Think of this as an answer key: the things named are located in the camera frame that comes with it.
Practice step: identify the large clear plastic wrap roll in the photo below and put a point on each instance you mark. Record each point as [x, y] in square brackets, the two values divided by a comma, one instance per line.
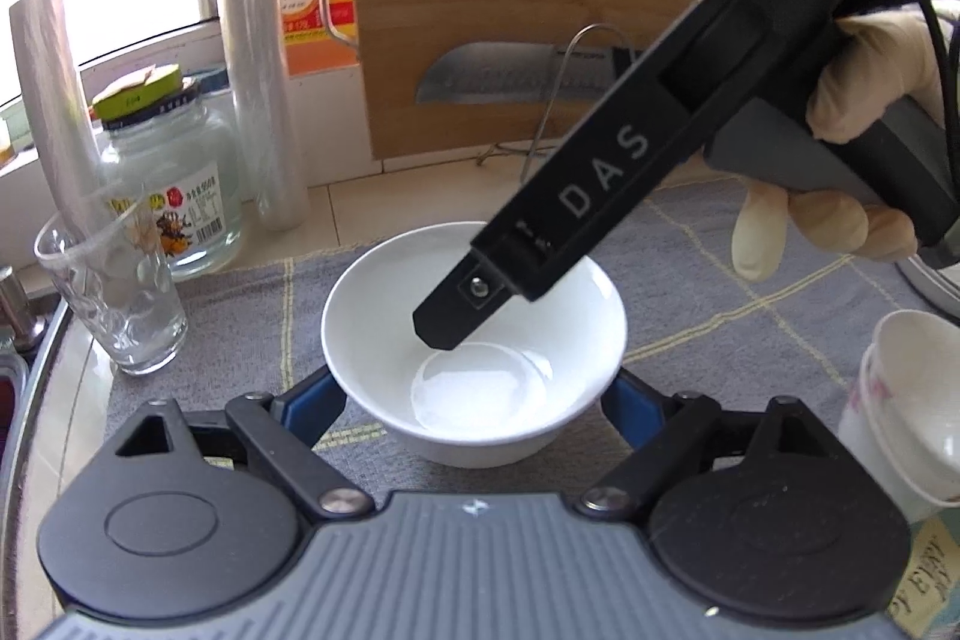
[259, 48]

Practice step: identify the person's right hand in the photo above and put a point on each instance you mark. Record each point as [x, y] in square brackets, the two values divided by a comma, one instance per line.
[877, 78]

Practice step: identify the glass jar with green lid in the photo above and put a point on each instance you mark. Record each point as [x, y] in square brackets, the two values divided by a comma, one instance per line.
[187, 160]

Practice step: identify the metal faucet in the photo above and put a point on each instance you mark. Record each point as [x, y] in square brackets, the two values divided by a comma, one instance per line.
[15, 310]

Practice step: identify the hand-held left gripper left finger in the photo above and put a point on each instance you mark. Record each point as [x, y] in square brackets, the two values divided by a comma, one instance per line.
[319, 404]

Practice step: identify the small white pink-flower bowl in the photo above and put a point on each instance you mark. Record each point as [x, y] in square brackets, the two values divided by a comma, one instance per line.
[375, 340]

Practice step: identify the large white fruit-print plate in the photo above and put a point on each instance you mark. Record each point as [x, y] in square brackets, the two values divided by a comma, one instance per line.
[937, 284]

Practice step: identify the steel sink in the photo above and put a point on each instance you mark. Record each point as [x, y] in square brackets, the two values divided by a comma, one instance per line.
[37, 385]

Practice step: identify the grey checked cloth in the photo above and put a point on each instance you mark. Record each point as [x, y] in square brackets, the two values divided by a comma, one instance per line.
[712, 310]

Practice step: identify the clear drinking glass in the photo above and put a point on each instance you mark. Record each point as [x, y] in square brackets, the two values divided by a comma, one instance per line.
[112, 310]

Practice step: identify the steel kitchen cleaver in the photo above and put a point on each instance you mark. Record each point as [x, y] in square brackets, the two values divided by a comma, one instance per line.
[487, 74]

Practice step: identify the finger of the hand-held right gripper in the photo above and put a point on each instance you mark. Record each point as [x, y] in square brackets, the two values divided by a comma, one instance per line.
[457, 317]

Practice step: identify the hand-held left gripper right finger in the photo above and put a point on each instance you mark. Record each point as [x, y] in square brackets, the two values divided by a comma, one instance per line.
[626, 404]

